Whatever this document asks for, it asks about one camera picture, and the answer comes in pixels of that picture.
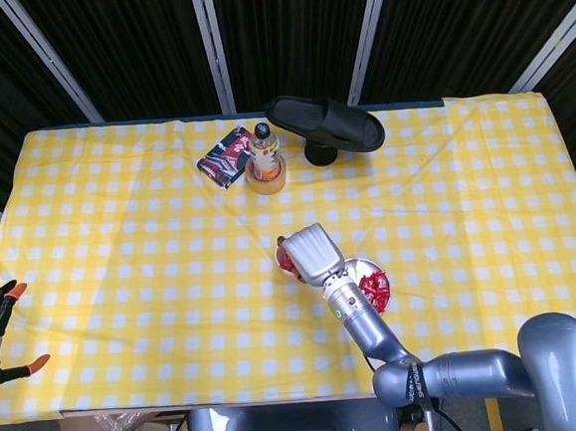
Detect white paper cup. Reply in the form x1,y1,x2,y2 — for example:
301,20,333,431
274,242,303,281

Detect yellowish clear tape roll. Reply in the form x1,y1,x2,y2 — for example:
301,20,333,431
243,154,289,196

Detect black rubber slipper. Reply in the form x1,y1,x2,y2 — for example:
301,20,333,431
263,88,388,161

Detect dark blue red snack box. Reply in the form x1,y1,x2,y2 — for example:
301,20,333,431
192,123,258,193

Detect yellow table leg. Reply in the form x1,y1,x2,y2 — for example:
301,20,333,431
484,397,505,431

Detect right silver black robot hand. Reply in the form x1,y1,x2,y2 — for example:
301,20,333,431
274,222,347,290

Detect orange drink plastic bottle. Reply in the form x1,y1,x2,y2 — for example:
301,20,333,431
245,120,285,182

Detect yellow white checked tablecloth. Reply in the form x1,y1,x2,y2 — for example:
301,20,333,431
0,85,576,429

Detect round metal plate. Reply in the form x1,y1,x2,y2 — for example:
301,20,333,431
338,255,394,320

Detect black mesh pen holder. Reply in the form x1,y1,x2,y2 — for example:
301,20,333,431
303,139,339,168

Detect red candy pile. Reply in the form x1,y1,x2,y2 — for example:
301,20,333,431
355,269,393,316
277,247,298,273

